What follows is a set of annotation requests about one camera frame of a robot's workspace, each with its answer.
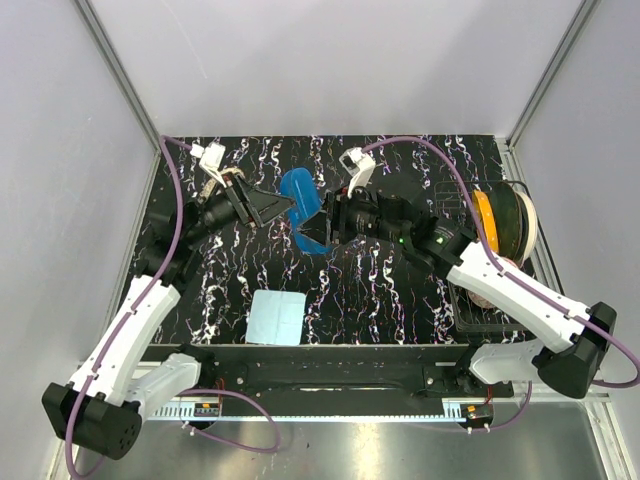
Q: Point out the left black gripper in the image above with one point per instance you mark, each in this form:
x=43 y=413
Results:
x=265 y=205

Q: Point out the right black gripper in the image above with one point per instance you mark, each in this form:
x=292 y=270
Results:
x=341 y=207

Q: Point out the blue glasses case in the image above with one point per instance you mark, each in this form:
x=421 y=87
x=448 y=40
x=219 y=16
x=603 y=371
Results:
x=299 y=185

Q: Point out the light blue cleaning cloth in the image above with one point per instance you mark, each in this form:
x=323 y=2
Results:
x=276 y=318

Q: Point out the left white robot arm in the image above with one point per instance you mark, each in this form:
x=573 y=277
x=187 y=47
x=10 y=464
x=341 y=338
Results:
x=102 y=407

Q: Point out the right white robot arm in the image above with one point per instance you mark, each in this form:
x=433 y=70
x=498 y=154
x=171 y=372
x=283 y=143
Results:
x=569 y=340

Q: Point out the speckled oval stone coaster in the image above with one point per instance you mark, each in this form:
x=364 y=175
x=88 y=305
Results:
x=216 y=182

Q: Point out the yellow plate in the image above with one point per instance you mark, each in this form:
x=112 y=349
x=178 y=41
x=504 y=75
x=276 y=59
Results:
x=484 y=210

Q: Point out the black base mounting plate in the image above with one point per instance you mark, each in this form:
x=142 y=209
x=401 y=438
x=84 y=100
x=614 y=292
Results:
x=422 y=371

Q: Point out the dark green plate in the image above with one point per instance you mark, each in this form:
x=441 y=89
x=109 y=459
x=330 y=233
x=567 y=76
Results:
x=508 y=217

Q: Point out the cream white plate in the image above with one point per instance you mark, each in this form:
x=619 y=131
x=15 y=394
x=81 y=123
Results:
x=530 y=227

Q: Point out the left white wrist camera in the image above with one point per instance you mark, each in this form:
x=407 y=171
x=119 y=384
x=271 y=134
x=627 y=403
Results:
x=210 y=158

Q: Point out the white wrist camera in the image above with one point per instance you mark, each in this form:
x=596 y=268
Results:
x=360 y=166
x=210 y=158

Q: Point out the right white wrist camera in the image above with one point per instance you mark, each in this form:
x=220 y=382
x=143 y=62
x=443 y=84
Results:
x=360 y=166

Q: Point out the black wire dish rack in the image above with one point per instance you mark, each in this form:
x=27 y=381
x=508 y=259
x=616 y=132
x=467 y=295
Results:
x=491 y=292

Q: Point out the white cable duct strip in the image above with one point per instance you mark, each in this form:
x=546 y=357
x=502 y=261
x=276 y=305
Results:
x=332 y=407

